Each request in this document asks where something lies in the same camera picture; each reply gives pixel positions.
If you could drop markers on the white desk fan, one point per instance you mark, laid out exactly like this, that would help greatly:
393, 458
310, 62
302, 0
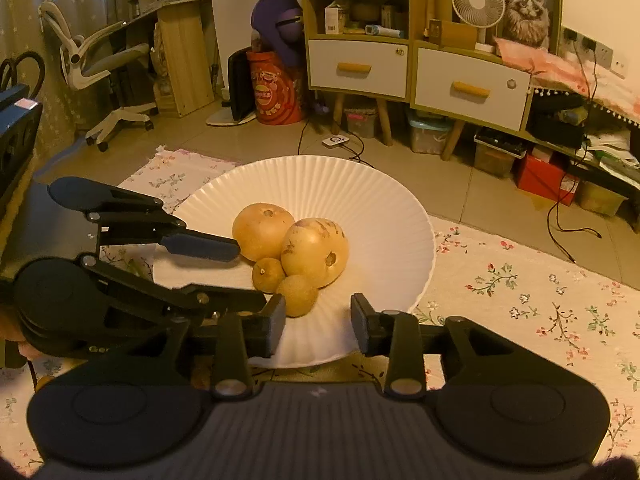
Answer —
478, 0

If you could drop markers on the clear box with blue lid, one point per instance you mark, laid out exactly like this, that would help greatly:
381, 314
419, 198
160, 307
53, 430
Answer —
427, 135

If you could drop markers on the framed cat picture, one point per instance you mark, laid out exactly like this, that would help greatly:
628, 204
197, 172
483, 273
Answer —
527, 15

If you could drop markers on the tall wooden drawer cabinet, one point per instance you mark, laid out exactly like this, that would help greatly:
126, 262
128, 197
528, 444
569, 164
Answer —
357, 57

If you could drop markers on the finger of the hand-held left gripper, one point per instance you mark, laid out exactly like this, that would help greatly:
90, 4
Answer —
200, 247
225, 301

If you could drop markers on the white carton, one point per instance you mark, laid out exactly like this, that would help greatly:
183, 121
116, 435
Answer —
333, 20

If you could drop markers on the red box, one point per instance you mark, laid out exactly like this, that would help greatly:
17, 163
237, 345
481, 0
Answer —
540, 177

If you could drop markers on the plain pale yellow melon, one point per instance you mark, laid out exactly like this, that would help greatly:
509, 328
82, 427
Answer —
262, 232

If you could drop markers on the white office chair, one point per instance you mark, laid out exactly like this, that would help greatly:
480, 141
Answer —
107, 57

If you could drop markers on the white oval base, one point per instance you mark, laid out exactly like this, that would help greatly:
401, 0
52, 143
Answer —
222, 119

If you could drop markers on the small brown wooden box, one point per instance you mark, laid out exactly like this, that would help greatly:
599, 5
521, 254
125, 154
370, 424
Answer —
457, 34

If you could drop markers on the white ribbed plate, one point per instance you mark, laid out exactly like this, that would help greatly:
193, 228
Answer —
350, 195

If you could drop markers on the floral tablecloth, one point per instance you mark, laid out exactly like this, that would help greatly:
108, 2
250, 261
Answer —
525, 285

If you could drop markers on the small brown round fruit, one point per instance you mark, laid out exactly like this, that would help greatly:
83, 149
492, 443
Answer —
267, 275
297, 296

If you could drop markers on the wooden desk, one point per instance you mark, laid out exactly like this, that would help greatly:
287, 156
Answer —
185, 50

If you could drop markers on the purple-striped yellow melon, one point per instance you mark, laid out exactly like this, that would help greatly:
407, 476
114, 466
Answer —
312, 255

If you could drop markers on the purple plush toy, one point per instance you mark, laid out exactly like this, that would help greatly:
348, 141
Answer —
272, 15

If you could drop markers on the blue white handheld device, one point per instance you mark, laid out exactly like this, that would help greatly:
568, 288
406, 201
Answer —
385, 31

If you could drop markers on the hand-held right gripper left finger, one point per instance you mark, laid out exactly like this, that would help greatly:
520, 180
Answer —
274, 327

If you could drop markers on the low wooden drawer cabinet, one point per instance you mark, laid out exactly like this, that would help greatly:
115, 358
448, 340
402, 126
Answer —
470, 72

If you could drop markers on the pink cloth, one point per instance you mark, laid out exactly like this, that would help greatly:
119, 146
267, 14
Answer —
550, 67

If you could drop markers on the grey wall socket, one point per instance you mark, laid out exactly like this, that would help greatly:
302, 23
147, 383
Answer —
603, 55

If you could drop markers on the red printed drum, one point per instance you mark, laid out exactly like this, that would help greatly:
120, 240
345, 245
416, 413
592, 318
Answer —
275, 95

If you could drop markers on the clear storage box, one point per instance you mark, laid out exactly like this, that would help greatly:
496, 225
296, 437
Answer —
360, 122

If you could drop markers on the clear box with black lid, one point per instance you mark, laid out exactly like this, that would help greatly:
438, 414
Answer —
495, 155

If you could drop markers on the black bag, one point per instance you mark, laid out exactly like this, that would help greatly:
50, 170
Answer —
555, 122

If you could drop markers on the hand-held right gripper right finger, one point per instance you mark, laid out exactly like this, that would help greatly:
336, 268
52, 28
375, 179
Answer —
360, 327

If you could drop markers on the floral curtain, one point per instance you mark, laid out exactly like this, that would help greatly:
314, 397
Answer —
30, 20

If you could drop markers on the black flat panel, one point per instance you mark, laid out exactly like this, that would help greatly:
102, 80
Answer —
239, 85

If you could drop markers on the clear tub with beige contents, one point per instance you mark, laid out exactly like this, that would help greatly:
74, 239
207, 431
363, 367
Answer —
600, 197

